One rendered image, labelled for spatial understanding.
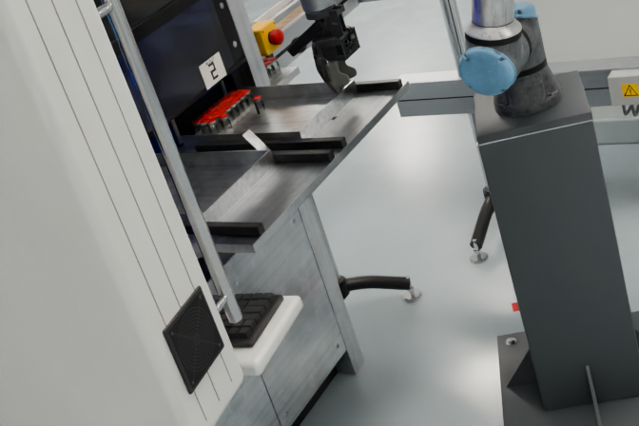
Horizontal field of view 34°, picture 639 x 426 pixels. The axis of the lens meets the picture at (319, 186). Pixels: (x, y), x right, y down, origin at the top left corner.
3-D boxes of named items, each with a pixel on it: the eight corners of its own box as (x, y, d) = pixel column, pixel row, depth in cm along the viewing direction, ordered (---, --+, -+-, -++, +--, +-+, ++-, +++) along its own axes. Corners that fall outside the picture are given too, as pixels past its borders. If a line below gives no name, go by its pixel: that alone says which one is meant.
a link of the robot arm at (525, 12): (552, 48, 232) (541, -10, 226) (535, 73, 222) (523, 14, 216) (502, 52, 238) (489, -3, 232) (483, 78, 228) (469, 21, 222)
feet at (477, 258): (464, 264, 333) (455, 227, 327) (516, 184, 369) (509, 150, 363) (487, 264, 329) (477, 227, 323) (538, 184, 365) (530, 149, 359)
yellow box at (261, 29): (245, 58, 267) (237, 32, 264) (261, 47, 273) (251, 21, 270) (269, 56, 263) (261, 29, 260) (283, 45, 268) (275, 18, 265)
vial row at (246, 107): (210, 140, 245) (203, 122, 243) (250, 106, 258) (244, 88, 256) (218, 139, 244) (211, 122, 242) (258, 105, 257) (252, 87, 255)
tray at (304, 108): (185, 149, 245) (180, 136, 244) (243, 100, 264) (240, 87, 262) (304, 145, 226) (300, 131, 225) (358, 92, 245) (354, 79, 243)
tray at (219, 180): (85, 226, 222) (78, 213, 221) (156, 166, 241) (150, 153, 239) (208, 229, 203) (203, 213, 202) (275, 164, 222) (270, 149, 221)
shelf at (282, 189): (73, 247, 219) (69, 240, 218) (246, 99, 270) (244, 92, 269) (256, 253, 193) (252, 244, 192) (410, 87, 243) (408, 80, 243)
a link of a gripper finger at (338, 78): (352, 100, 235) (341, 63, 231) (330, 101, 239) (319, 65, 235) (358, 94, 238) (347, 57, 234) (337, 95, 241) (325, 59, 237)
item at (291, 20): (248, 103, 272) (228, 48, 266) (202, 106, 281) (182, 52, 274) (363, 4, 322) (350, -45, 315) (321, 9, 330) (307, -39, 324)
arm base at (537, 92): (558, 81, 239) (551, 41, 235) (565, 106, 226) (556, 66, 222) (493, 96, 243) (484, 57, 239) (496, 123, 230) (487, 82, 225)
